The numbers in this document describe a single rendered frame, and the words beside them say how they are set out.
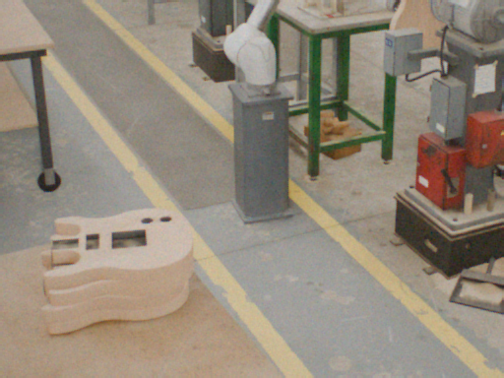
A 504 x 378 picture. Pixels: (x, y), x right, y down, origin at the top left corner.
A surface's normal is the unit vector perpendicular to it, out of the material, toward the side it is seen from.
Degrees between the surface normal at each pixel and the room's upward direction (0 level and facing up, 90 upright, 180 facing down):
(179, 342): 0
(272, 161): 90
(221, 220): 0
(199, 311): 0
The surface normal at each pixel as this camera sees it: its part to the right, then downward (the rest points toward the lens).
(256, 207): 0.36, 0.40
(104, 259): 0.02, -0.91
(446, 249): -0.88, 0.18
